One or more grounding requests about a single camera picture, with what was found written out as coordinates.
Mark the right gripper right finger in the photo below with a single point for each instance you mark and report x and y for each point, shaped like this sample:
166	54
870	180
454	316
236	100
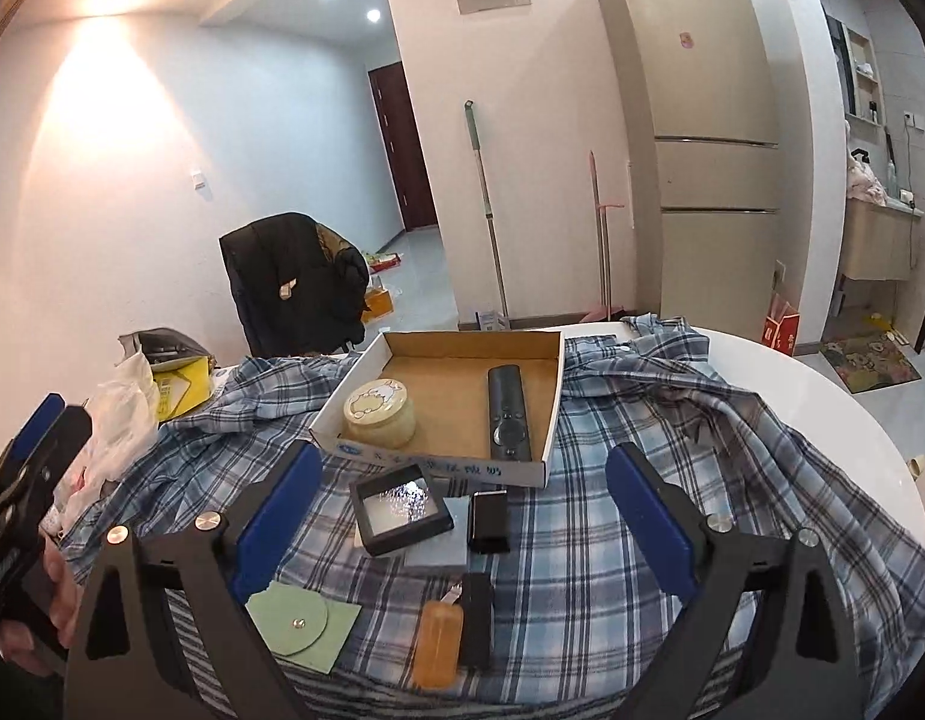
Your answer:
799	660

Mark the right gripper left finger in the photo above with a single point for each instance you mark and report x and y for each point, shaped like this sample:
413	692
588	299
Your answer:
127	661

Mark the green paper disc sleeve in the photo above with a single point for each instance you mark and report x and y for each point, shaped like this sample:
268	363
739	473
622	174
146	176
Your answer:
302	626

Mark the black slim rectangular device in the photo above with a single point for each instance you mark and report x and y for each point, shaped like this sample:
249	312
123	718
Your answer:
476	602

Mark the small black rectangular box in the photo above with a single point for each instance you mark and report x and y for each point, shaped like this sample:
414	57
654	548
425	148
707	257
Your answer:
488	527

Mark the round bunny lid jar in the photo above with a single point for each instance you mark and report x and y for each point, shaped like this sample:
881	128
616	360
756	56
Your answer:
380	413

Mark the black remote control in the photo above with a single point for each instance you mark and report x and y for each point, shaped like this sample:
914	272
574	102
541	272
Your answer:
508	431

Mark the white grey box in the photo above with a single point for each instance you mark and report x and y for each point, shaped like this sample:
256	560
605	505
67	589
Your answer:
446	551

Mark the left hand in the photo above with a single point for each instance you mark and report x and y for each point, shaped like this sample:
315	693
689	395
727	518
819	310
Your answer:
17	644

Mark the white plastic bag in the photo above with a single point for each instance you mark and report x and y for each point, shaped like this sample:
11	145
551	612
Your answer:
124	427

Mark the yellow cardboard box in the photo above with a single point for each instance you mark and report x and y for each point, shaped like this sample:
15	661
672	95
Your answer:
182	386

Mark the blue plaid shirt cloth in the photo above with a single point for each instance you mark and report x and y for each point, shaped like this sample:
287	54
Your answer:
578	615

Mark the patterned floor mat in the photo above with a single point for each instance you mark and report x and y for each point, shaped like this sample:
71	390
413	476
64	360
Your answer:
865	364

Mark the red gift bag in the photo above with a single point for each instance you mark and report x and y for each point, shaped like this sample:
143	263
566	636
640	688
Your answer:
781	326

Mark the black jacket on chair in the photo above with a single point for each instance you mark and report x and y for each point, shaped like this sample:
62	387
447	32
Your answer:
299	288

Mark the pink broom with dustpan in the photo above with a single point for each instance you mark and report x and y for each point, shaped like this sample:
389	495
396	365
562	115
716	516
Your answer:
606	309

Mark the orange box on floor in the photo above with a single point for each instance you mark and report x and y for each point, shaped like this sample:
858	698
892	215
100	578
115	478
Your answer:
378	303

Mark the white cardboard tray box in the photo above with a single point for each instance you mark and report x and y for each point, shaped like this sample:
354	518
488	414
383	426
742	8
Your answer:
446	376

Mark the beige bathroom sink cabinet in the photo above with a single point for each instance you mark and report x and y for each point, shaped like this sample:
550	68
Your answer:
879	241

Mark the grey green mop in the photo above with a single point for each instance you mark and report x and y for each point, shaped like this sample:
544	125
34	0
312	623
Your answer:
489	215

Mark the dark brown entrance door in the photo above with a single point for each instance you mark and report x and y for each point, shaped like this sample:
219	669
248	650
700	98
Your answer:
399	130

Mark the beige three-door refrigerator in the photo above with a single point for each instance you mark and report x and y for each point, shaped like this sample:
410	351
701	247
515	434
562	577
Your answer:
705	166

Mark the white wall switch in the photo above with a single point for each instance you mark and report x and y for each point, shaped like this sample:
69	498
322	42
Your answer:
200	185

